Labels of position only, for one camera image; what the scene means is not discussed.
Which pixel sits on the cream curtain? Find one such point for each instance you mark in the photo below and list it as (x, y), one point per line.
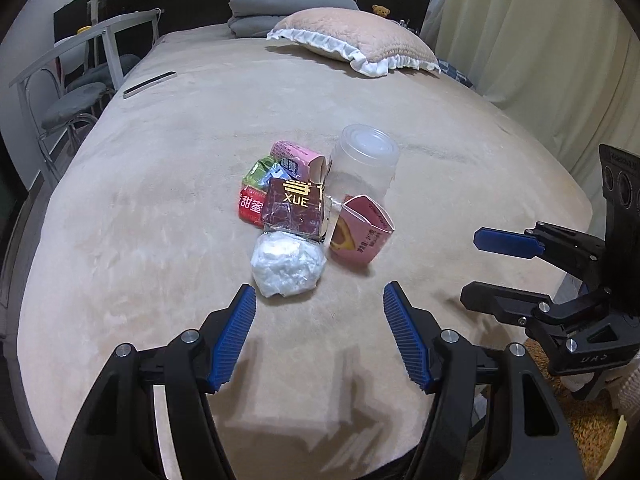
(566, 70)

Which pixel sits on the clear plastic lidded container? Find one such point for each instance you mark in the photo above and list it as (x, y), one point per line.
(363, 162)

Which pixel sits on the grey cushioned chair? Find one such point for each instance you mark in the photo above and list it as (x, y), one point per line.
(56, 114)

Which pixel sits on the dark red XUE package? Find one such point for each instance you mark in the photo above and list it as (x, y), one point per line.
(295, 207)

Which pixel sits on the black camera box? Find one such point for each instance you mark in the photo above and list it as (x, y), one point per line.
(620, 175)

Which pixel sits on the small teddy bear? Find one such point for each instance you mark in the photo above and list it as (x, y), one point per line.
(381, 11)

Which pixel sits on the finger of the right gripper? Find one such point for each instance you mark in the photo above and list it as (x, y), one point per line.
(507, 305)
(573, 252)

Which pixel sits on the beige bed blanket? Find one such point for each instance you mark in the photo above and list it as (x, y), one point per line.
(226, 162)

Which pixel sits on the pink carton box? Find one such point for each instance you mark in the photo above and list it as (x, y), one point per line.
(362, 229)

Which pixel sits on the pink small box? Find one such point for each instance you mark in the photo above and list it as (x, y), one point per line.
(300, 163)

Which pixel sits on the black smartphone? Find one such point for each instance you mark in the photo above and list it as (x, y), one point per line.
(149, 83)

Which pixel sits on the pink frilled pillow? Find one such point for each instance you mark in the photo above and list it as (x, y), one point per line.
(371, 45)

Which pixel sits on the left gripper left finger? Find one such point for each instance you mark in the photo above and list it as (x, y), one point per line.
(114, 435)

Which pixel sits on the white plastic bag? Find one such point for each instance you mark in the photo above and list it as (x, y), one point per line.
(284, 264)

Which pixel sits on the green red snack wrapper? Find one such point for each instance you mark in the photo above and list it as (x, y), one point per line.
(253, 192)

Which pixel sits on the grey folded blanket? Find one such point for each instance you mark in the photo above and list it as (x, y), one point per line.
(255, 18)

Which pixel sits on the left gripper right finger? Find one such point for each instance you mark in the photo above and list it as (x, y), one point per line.
(527, 435)

